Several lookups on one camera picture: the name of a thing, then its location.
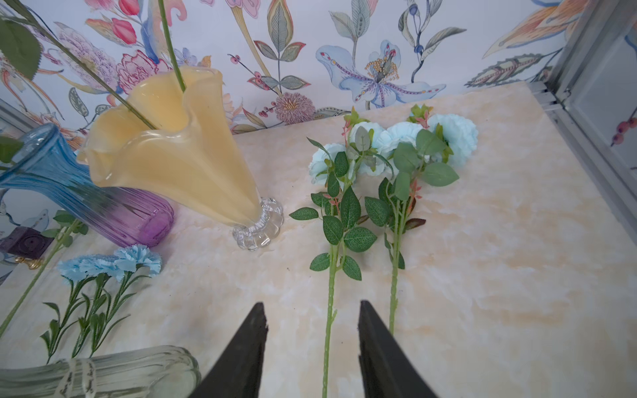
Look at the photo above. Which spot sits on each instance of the blue carnation stem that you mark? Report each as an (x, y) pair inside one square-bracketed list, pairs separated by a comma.
[(135, 263), (94, 288), (69, 288)]

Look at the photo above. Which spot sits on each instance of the blue purple glass vase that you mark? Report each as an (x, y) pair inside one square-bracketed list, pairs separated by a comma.
[(42, 161)]

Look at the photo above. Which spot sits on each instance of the yellow ruffled glass vase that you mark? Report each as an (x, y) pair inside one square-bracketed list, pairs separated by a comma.
[(181, 147)]

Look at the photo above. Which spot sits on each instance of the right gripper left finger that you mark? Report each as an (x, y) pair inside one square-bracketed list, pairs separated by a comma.
[(238, 371)]

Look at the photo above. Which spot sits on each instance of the purple perfume bottle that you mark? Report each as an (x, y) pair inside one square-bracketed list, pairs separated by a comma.
[(26, 246)]

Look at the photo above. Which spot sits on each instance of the right aluminium corner post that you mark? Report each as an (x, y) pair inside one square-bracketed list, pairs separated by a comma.
[(593, 102)]

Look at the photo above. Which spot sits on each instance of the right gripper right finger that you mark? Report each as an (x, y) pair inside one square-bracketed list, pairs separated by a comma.
[(385, 368)]

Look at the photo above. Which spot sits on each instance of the pink rose blue carnation bouquet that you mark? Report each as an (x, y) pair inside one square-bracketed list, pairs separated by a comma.
[(67, 62)]

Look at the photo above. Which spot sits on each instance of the single light blue rose stem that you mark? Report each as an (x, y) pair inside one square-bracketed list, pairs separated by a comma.
[(340, 211)]

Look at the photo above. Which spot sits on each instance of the clear ribbed glass vase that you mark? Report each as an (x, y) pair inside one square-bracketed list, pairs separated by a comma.
[(163, 371)]

